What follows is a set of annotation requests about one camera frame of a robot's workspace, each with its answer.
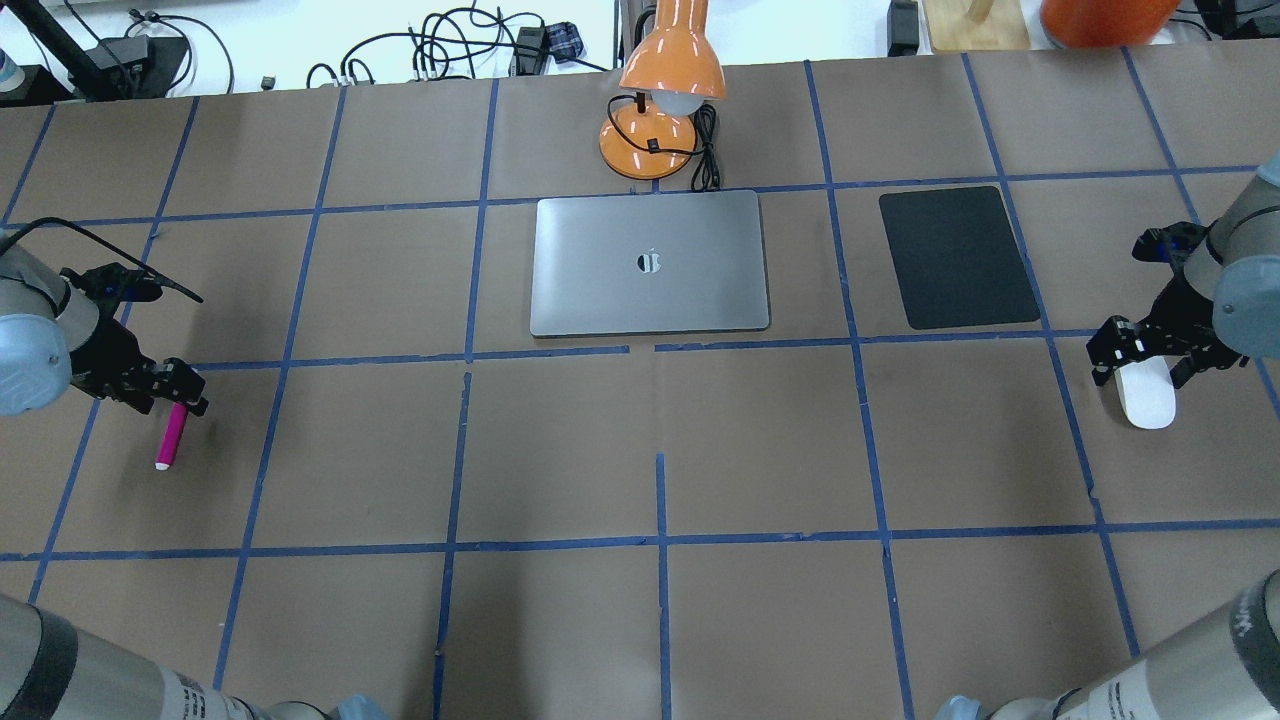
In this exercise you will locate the orange desk lamp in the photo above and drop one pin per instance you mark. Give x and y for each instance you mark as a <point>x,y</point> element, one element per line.
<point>663,118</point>

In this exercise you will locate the black power adapter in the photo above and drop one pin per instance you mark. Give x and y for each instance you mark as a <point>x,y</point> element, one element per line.
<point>903,28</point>

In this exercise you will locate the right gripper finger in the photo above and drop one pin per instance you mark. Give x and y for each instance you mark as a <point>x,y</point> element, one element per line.
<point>1118,343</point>
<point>1205,365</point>

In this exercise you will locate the white computer mouse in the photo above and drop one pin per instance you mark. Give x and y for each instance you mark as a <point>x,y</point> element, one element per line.
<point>1146,393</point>

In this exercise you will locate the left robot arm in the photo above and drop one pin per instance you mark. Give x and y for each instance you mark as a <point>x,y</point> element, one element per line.
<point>59,330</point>

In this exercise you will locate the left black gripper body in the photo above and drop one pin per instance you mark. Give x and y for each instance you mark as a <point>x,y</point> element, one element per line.
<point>112,356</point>

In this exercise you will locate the black mousepad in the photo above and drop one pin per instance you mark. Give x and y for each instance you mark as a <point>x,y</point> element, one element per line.
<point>956,259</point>

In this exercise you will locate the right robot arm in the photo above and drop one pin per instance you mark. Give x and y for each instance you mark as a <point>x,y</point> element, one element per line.
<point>1181,622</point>

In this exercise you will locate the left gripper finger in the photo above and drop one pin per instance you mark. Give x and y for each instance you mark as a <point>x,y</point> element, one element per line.
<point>176,381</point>

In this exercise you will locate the pink marker pen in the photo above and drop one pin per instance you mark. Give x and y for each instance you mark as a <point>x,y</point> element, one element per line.
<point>168,450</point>

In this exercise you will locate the wooden stand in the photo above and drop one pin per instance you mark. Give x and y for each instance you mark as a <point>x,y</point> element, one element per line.
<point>966,26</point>

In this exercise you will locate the silver laptop notebook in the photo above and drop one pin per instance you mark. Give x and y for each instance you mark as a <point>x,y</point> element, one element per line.
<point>650,263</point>

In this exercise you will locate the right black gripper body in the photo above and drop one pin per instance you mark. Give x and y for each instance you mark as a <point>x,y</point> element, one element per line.
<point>1186,310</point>

